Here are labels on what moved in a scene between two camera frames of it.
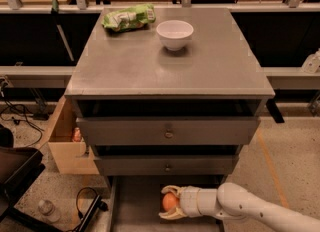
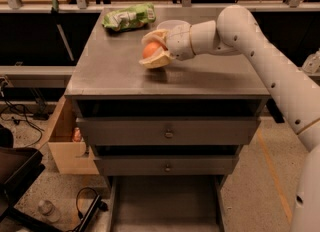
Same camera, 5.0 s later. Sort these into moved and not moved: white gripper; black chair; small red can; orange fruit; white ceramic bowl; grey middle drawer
Moved: white gripper; orange fruit
Not moved: black chair; white ceramic bowl; small red can; grey middle drawer
